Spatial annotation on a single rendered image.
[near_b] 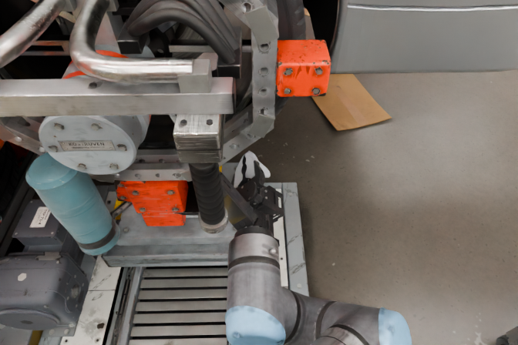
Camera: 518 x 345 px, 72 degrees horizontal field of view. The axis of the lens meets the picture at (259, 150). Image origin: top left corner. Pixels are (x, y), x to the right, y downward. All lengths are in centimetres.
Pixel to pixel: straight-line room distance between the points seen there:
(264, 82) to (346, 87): 143
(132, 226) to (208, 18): 88
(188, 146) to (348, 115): 150
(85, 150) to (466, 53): 75
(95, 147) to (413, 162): 142
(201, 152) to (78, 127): 19
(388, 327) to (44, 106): 51
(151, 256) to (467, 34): 102
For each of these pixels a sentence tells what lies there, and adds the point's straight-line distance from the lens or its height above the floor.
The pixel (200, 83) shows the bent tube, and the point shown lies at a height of 99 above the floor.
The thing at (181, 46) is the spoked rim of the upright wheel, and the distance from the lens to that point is 71.
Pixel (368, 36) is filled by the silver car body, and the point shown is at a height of 84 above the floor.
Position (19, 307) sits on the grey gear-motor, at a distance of 103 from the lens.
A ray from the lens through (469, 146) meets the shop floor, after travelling 192.
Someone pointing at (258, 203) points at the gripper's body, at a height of 65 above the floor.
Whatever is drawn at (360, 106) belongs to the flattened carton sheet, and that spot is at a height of 1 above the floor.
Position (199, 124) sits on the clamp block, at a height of 95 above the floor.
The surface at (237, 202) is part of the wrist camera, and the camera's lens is 65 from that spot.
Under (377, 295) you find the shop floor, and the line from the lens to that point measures 136.
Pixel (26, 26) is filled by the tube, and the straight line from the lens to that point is 51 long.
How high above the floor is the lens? 122
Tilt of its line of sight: 48 degrees down
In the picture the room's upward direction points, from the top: straight up
